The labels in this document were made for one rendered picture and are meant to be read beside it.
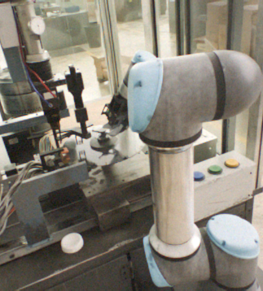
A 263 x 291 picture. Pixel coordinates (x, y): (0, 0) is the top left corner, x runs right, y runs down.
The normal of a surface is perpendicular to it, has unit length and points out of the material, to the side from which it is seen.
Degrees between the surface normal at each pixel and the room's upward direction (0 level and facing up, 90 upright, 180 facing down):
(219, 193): 90
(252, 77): 66
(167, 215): 92
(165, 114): 96
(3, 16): 90
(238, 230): 8
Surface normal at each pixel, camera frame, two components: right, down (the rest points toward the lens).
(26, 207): 0.40, 0.40
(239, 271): 0.10, 0.47
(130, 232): -0.11, -0.87
